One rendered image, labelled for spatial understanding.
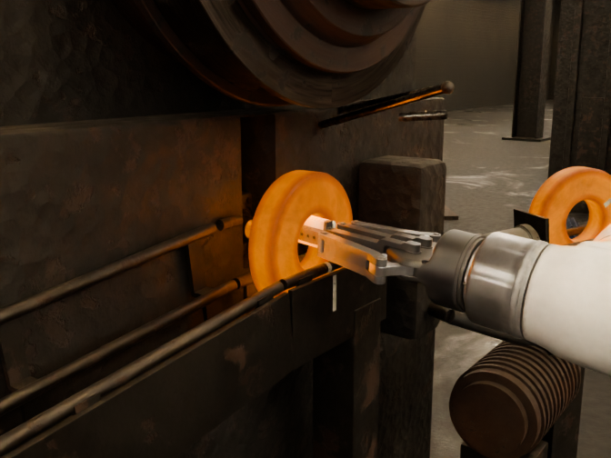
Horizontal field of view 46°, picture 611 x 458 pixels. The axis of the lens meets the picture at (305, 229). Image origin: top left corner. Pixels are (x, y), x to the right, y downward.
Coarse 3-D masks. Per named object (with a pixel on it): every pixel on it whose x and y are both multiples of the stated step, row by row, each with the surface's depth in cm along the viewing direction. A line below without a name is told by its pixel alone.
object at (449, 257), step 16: (448, 240) 66; (464, 240) 66; (480, 240) 66; (400, 256) 68; (416, 256) 68; (432, 256) 66; (448, 256) 65; (464, 256) 65; (416, 272) 67; (432, 272) 66; (448, 272) 65; (464, 272) 64; (432, 288) 66; (448, 288) 65; (448, 304) 67; (464, 304) 66
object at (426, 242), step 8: (344, 224) 77; (352, 224) 77; (352, 232) 76; (360, 232) 75; (368, 232) 75; (376, 232) 75; (408, 240) 72; (416, 240) 71; (424, 240) 71; (432, 240) 71
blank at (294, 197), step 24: (288, 192) 72; (312, 192) 75; (336, 192) 79; (264, 216) 72; (288, 216) 72; (336, 216) 79; (264, 240) 71; (288, 240) 73; (264, 264) 72; (288, 264) 73; (312, 264) 79
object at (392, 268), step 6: (372, 264) 67; (390, 264) 67; (396, 264) 67; (372, 270) 67; (378, 270) 66; (384, 270) 66; (390, 270) 67; (396, 270) 67; (402, 270) 67; (408, 270) 67; (378, 276) 66
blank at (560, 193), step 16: (560, 176) 100; (576, 176) 100; (592, 176) 101; (608, 176) 101; (544, 192) 100; (560, 192) 99; (576, 192) 100; (592, 192) 101; (608, 192) 102; (544, 208) 99; (560, 208) 100; (592, 208) 104; (608, 208) 103; (560, 224) 101; (592, 224) 105; (608, 224) 103; (560, 240) 101; (576, 240) 104
